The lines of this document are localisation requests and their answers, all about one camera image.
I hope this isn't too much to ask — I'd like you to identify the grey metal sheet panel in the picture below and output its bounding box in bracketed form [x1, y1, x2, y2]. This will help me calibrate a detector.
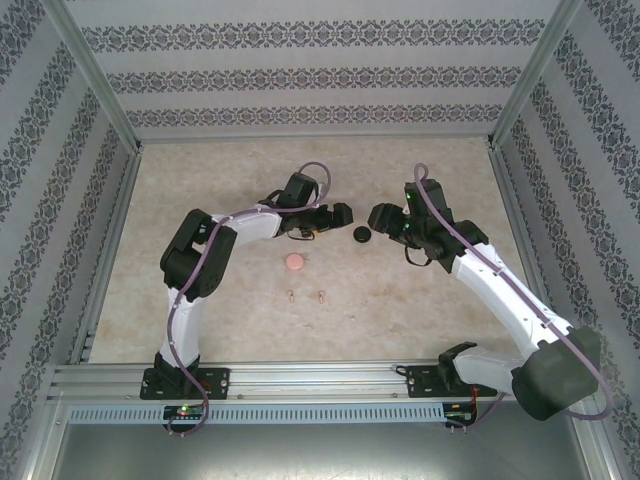
[49, 399, 601, 480]

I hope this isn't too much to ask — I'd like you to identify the aluminium frame post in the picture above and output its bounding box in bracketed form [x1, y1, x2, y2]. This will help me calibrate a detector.
[487, 0, 586, 151]
[47, 0, 144, 154]

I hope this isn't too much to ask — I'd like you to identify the grey slotted cable duct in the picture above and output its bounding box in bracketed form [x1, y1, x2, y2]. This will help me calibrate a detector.
[67, 403, 446, 424]

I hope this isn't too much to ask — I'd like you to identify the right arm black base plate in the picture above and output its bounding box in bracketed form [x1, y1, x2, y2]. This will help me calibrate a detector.
[405, 364, 499, 400]

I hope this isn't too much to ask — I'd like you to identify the short aluminium frame bar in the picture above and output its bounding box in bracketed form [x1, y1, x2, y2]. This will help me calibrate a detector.
[19, 394, 69, 480]
[569, 399, 621, 480]

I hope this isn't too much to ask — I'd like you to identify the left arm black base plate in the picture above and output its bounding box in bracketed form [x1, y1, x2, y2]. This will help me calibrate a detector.
[140, 367, 231, 401]

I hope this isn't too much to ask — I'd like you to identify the aluminium mounting rail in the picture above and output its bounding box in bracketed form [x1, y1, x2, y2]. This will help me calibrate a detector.
[47, 363, 586, 401]

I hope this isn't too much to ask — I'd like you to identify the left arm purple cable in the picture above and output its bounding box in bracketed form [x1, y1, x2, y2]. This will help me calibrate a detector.
[164, 160, 335, 439]

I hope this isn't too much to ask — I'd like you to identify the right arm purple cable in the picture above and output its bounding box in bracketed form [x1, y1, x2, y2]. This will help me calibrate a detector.
[413, 162, 616, 434]

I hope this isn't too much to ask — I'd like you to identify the right gripper thin black cable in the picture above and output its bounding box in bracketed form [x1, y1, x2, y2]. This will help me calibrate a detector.
[402, 243, 432, 267]

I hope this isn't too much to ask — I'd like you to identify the aluminium side floor rail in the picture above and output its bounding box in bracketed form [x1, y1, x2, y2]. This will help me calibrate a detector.
[487, 142, 569, 361]
[69, 147, 144, 365]

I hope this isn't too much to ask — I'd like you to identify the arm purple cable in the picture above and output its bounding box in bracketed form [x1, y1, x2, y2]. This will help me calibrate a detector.
[164, 160, 335, 439]
[413, 162, 616, 434]

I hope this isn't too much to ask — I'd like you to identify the thin aluminium wall strip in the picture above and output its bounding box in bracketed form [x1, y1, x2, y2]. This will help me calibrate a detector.
[137, 133, 494, 144]

